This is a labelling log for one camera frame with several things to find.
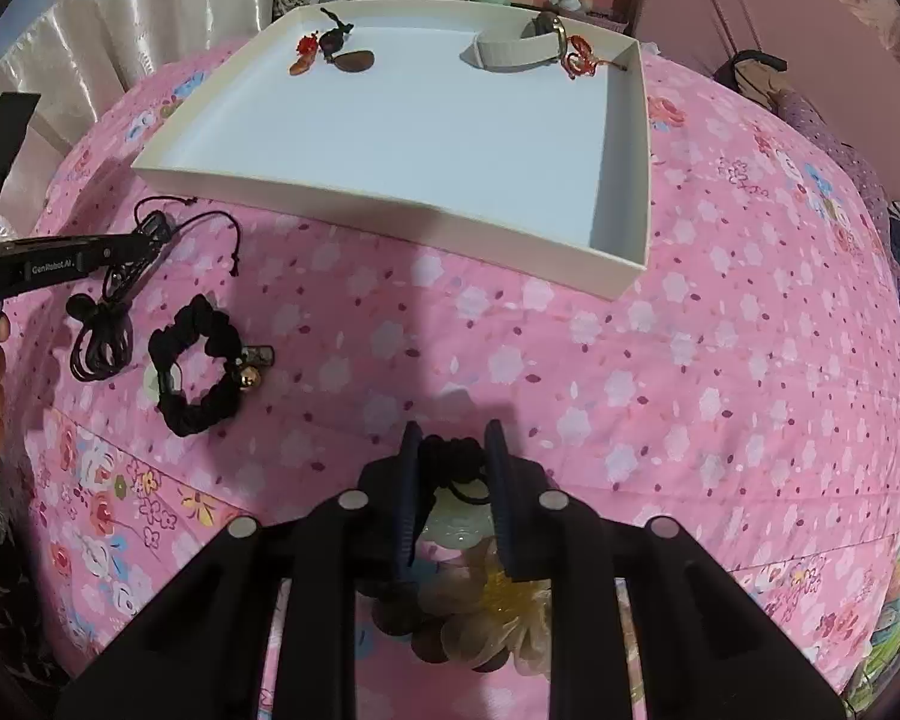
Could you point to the small white jar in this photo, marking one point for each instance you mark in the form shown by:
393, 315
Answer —
570, 1

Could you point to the black scrunchie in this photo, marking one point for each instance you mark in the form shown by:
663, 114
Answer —
195, 412

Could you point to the pink floral bed sheet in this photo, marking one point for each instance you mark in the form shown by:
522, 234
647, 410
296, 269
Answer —
645, 390

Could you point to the dark patterned cloth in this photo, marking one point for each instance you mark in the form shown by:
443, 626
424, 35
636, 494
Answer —
0, 615

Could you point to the white shallow cardboard box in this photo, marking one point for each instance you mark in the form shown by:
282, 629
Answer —
420, 127

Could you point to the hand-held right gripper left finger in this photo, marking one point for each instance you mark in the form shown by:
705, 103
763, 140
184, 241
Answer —
409, 495

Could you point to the pink padded headboard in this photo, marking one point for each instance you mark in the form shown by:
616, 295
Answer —
795, 15

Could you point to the white satin drape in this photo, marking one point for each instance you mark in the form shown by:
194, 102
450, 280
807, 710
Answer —
82, 37

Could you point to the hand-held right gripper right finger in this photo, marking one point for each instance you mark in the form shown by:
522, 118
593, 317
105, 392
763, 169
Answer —
502, 510

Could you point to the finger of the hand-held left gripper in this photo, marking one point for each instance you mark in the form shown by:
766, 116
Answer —
4, 157
127, 247

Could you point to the purple dotted pillow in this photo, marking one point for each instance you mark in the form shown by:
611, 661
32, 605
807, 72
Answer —
832, 157

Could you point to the beige band wrist watch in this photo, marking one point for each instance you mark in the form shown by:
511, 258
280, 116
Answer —
502, 52

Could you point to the translucent flower hair clip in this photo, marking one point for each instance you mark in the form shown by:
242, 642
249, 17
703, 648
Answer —
487, 615

